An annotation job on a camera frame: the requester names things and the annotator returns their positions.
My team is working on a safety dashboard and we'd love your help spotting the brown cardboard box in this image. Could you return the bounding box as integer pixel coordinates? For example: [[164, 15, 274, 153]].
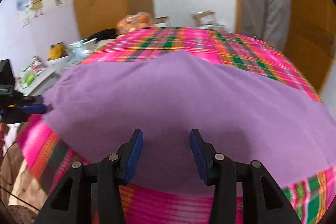
[[191, 11, 217, 27]]

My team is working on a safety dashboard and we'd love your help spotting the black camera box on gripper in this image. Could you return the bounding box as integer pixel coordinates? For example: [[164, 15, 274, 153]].
[[0, 60, 15, 86]]

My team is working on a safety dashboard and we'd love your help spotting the purple fleece garment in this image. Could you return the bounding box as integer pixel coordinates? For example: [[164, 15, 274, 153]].
[[43, 51, 335, 195]]

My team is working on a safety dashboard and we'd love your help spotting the white small carton box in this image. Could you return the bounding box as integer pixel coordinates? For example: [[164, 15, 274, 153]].
[[154, 16, 170, 28]]

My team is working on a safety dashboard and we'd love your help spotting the green white packages pile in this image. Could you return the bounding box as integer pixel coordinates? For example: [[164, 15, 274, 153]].
[[18, 38, 97, 89]]

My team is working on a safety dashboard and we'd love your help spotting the floral bedding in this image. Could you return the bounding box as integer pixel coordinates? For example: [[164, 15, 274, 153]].
[[1, 143, 48, 223]]

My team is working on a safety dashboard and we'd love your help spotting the yellow bag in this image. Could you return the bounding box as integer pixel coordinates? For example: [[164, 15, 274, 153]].
[[48, 42, 68, 60]]

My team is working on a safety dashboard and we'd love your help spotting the wooden door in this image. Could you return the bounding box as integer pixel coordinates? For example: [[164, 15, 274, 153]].
[[284, 0, 335, 93]]

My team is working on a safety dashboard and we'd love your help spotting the pink plaid tablecloth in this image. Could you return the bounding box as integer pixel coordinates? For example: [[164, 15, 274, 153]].
[[18, 27, 335, 223]]

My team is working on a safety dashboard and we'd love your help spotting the black cloth item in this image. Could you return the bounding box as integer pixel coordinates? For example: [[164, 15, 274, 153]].
[[87, 28, 118, 43]]

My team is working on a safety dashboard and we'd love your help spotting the black cable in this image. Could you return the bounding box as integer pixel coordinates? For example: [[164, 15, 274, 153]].
[[0, 185, 42, 212]]

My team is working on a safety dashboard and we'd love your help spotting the bag of oranges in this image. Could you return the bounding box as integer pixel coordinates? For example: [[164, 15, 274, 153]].
[[116, 12, 154, 35]]

